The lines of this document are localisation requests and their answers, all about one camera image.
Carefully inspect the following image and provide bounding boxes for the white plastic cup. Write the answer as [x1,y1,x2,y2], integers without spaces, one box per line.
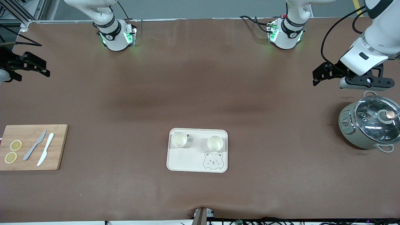
[207,135,224,152]
[171,132,188,148]

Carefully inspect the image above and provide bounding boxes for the glass pot lid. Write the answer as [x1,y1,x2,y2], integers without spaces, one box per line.
[354,95,400,145]

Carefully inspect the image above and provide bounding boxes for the grey-green electric cooking pot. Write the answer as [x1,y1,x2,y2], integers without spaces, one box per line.
[338,91,400,153]

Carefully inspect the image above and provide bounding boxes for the white plastic knife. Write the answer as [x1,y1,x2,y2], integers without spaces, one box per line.
[37,133,55,167]

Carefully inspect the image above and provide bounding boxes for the grey plastic knife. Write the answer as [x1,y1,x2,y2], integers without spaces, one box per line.
[22,130,47,161]

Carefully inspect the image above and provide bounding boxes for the wooden cutting board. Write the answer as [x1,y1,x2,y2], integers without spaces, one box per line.
[0,124,69,171]

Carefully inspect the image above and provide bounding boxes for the cream tray with bear print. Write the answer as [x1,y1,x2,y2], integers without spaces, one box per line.
[166,128,228,173]

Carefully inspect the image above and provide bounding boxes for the long black left arm cable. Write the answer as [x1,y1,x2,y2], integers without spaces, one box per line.
[321,6,368,71]

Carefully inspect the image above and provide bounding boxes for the aluminium frame profile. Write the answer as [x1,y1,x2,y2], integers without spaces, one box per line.
[0,0,47,32]

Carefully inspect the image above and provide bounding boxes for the short black left arm cable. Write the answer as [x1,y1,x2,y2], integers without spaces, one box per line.
[352,11,367,34]

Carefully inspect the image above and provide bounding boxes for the black base cable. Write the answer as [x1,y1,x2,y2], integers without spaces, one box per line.
[240,15,272,33]
[117,0,138,22]

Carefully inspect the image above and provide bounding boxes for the grey bracket post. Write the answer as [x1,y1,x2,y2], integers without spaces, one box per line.
[193,207,215,225]

